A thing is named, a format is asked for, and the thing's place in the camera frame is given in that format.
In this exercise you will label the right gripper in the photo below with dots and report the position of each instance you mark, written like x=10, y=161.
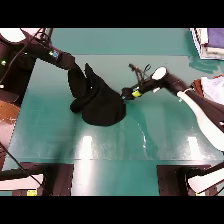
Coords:
x=130, y=92

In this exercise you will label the black garment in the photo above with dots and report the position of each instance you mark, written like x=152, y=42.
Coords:
x=100, y=103

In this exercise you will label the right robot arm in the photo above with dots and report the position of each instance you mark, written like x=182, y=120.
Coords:
x=206, y=116

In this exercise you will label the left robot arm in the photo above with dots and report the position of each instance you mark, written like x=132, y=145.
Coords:
x=42, y=51

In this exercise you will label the red-brown garment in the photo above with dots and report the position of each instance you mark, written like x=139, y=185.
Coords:
x=198, y=87

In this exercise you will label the purple garment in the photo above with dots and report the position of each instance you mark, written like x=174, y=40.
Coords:
x=216, y=36

